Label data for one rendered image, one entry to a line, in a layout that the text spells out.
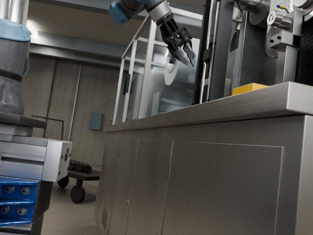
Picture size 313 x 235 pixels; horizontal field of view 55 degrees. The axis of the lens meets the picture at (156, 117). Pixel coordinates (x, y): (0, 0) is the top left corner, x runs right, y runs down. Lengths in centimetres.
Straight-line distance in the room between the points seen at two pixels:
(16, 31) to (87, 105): 876
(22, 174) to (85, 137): 876
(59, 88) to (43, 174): 905
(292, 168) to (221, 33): 73
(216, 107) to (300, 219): 26
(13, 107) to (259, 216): 57
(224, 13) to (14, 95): 73
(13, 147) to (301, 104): 58
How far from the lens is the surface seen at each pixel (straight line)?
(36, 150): 72
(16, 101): 78
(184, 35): 109
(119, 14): 102
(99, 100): 952
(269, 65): 123
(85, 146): 947
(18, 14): 98
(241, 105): 52
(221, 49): 108
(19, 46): 81
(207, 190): 65
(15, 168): 73
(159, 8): 108
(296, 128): 45
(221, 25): 111
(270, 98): 46
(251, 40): 121
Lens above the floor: 79
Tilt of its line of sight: 6 degrees up
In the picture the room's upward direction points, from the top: 8 degrees clockwise
